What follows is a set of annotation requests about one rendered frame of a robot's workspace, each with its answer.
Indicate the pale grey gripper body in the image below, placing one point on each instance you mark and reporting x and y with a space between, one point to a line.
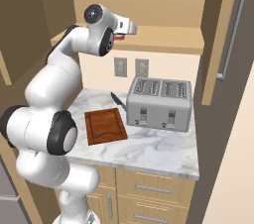
133 29

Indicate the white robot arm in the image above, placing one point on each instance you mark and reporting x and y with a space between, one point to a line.
49 79

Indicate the red jam jar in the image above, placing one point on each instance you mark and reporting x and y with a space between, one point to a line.
119 37

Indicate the brown wooden cutting board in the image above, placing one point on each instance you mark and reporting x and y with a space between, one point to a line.
105 125

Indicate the wooden base cabinet door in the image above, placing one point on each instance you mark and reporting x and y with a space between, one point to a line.
104 206

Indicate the black knife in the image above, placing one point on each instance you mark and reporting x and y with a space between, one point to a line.
116 99

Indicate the silver four-slot toaster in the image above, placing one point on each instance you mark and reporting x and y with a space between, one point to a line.
158 104

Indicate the wide wooden drawer front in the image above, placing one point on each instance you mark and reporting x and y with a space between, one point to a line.
149 213
155 186

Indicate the grey appliance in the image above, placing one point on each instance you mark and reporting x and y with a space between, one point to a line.
8 198

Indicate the open wooden wall cabinet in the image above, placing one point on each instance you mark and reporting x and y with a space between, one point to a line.
158 6

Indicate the grey wall outlet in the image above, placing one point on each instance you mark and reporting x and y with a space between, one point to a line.
142 67
120 67

